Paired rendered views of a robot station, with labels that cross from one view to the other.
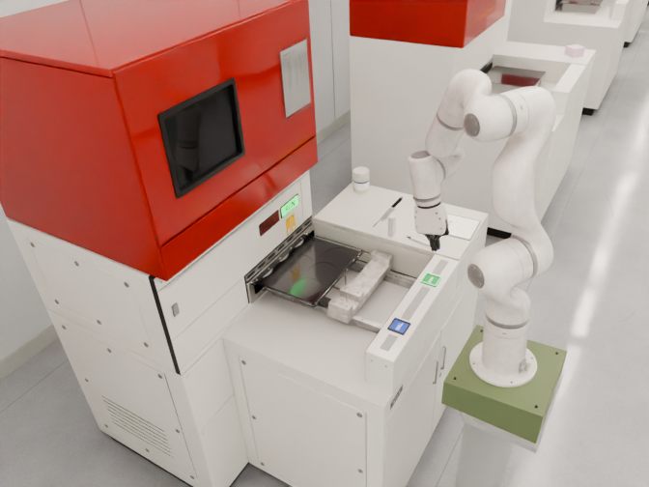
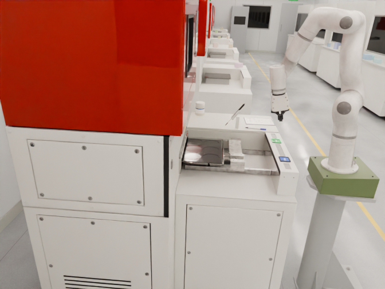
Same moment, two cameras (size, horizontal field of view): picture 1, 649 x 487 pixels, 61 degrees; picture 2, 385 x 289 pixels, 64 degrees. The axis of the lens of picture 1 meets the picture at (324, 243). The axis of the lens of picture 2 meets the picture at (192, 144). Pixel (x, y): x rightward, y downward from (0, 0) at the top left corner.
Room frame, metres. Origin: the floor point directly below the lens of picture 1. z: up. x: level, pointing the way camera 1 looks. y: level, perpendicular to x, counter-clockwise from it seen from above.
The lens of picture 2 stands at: (0.19, 0.97, 1.70)
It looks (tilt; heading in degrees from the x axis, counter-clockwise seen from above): 24 degrees down; 331
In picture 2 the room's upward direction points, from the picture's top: 2 degrees clockwise
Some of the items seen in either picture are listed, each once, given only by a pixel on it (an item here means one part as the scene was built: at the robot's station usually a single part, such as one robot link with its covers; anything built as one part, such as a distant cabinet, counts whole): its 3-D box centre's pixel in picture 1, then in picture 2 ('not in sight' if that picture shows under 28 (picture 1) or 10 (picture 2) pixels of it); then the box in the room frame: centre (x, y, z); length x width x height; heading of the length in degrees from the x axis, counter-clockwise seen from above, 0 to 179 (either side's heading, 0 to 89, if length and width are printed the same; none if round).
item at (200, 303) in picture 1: (248, 258); (178, 142); (1.59, 0.27, 1.02); 0.82 x 0.03 x 0.40; 147
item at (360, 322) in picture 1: (329, 310); (227, 169); (1.49, -0.01, 0.84); 0.50 x 0.02 x 0.03; 57
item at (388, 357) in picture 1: (415, 317); (278, 160); (1.37, -0.29, 0.89); 0.55 x 0.09 x 0.14; 147
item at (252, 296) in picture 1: (283, 261); (183, 149); (1.73, 0.16, 0.89); 0.44 x 0.02 x 0.10; 147
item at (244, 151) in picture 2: (365, 270); (226, 150); (1.72, -0.15, 0.84); 0.50 x 0.02 x 0.03; 57
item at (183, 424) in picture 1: (204, 348); (124, 227); (1.77, 0.56, 0.41); 0.82 x 0.71 x 0.82; 147
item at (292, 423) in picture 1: (367, 361); (227, 209); (1.64, -0.15, 0.41); 0.97 x 0.64 x 0.82; 147
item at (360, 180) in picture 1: (360, 180); (200, 108); (2.12, -0.17, 1.01); 0.07 x 0.07 x 0.10
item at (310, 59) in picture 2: not in sight; (325, 38); (7.24, -7.74, 1.00); 1.80 x 1.08 x 2.00; 147
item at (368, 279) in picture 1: (361, 287); (235, 155); (1.58, -0.13, 0.87); 0.36 x 0.08 x 0.03; 147
